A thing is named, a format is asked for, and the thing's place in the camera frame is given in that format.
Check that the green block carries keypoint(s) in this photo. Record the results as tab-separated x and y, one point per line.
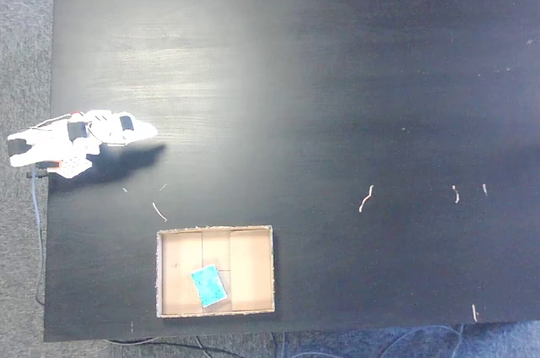
208	286

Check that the curved cardboard sliver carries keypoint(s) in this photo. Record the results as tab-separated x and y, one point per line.
366	199

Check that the shallow cardboard box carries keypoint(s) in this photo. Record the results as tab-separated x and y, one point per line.
249	273

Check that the long cardboard sliver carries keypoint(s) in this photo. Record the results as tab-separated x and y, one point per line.
160	211

